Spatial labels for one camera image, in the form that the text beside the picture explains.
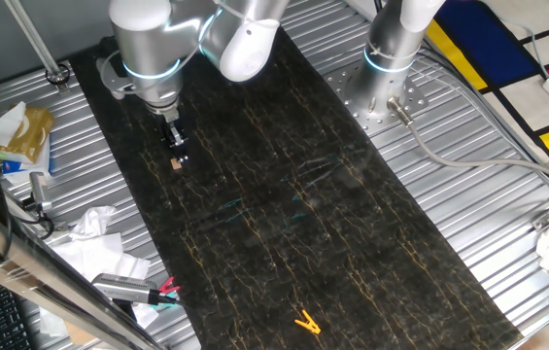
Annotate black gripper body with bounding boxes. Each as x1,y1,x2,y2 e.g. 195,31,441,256
160,115,189,148

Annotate colour block pattern cloth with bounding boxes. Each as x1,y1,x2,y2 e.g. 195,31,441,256
424,0,549,161

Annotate crumpled white tissue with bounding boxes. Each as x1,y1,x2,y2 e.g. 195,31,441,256
67,205,118,242

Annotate red plastic clothespin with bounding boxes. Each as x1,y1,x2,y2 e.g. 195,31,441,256
157,275,182,296

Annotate flat white tissue sheets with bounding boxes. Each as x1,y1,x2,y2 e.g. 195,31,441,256
38,231,161,339

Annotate teal plastic clothespin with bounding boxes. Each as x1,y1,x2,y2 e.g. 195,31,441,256
150,289,181,310

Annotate gold tissue box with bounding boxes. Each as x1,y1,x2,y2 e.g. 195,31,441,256
4,105,55,165

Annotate black marble pattern mat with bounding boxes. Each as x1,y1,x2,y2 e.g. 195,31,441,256
67,18,524,350

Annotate blue white tissue pack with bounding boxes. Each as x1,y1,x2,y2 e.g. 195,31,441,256
1,157,52,185

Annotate white pulled tissue sheet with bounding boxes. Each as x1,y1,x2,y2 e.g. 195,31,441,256
0,100,27,148

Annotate metal tripod pole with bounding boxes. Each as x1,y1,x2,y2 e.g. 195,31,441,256
4,0,71,93

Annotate large wooden cube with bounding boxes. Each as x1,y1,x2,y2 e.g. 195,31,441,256
64,321,98,347

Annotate yellow plastic clothespin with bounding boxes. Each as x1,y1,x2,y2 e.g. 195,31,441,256
293,309,323,335

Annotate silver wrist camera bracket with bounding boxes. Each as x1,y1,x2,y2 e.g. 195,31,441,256
96,48,139,101

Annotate small silver camera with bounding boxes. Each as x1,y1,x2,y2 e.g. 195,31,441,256
28,171,54,214

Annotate black looped cable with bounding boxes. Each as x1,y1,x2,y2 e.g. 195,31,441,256
6,193,56,240

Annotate aluminium frame bar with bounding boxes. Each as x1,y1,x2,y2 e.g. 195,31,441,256
0,193,163,350

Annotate thick grey cable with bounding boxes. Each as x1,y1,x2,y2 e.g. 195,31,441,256
385,96,549,191

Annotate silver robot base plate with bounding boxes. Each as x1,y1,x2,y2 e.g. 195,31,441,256
325,62,429,137

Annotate grey power strip cable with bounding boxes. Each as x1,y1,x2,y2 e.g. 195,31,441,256
497,17,549,82

